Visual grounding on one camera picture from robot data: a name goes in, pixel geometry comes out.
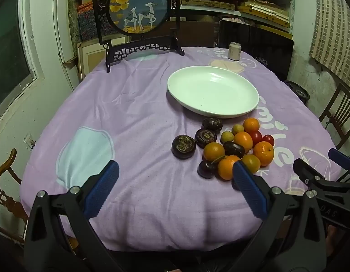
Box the checkered hanging cloth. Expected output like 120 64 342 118
309 0 350 84

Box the window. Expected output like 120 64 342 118
0 0 38 119

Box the beige drink can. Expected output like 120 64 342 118
228 42 242 61

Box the dark water chestnut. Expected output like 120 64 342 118
195 128 217 149
202 117 223 134
172 135 196 159

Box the purple printed blanket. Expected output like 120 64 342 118
19 46 350 253

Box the slatted wooden chair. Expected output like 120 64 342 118
319 83 350 151

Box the greenish tangerine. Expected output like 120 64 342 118
241 154 261 173

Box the white oval plate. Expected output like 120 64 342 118
167 66 260 119

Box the round deer table screen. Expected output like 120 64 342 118
91 0 185 73

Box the carved wooden chair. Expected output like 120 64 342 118
0 148 29 244

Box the dark purple plum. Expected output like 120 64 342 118
223 142 246 158
198 160 218 180

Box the leaning wooden picture frame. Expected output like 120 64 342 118
77 41 108 81

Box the orange tangerine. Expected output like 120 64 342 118
218 155 241 181
253 141 275 166
243 118 260 133
233 132 253 153
203 142 225 162

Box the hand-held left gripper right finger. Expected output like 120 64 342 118
232 160 326 272

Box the black flat panel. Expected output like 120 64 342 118
217 20 294 81

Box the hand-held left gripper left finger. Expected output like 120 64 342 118
23 160 120 272

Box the wall socket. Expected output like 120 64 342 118
23 134 36 151

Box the black stool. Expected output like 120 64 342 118
284 80 310 104

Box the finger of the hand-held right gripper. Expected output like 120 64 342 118
328 148 350 182
292 158 334 193

